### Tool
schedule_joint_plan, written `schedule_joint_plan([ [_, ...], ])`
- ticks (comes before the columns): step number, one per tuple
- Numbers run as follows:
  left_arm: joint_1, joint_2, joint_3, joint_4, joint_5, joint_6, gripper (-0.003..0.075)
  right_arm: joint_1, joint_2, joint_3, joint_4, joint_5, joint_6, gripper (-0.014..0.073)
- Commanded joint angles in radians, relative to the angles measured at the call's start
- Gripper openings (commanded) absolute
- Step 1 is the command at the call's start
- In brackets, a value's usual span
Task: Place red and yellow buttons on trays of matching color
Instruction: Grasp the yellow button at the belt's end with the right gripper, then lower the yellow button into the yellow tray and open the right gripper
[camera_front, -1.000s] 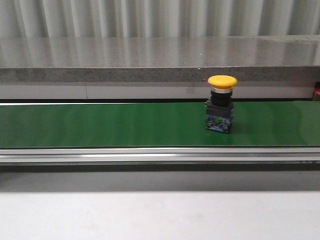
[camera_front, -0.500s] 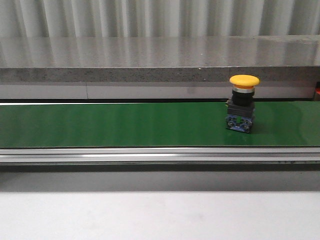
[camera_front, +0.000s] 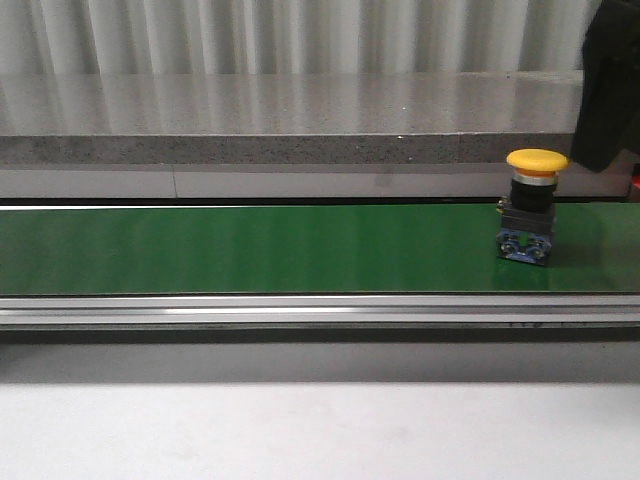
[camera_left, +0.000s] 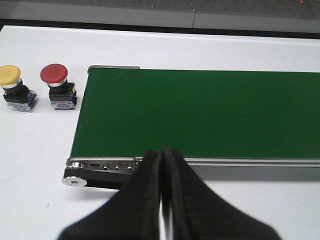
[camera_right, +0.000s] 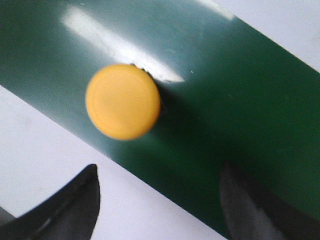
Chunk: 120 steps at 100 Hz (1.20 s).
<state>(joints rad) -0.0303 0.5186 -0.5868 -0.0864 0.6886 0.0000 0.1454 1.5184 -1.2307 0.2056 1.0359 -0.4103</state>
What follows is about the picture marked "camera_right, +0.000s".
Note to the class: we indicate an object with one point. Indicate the yellow mushroom push button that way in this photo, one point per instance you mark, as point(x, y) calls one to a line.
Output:
point(122, 101)

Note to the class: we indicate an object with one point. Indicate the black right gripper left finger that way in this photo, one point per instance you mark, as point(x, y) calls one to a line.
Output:
point(69, 214)

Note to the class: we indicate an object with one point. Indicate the green conveyor belt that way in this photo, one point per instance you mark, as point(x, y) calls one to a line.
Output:
point(229, 95)

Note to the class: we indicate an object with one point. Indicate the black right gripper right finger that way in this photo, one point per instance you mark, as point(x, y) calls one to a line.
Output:
point(251, 212)

